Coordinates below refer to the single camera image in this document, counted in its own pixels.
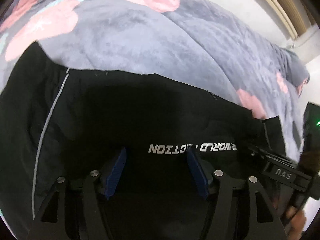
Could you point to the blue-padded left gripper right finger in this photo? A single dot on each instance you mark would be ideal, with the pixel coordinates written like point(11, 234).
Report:
point(202, 173)

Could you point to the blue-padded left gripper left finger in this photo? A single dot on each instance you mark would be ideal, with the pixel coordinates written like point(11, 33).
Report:
point(115, 174)

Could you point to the black hooded jacket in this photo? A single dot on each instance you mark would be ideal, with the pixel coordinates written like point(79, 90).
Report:
point(63, 130)

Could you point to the person's right hand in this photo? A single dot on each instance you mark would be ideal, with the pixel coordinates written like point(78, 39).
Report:
point(296, 225)

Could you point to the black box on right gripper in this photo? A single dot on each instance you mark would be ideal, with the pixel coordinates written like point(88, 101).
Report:
point(311, 137)

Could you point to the grey floral bed quilt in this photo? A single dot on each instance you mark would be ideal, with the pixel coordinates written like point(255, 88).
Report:
point(196, 42)

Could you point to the wooden slatted headboard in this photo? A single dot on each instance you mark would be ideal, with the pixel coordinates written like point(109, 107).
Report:
point(295, 16)

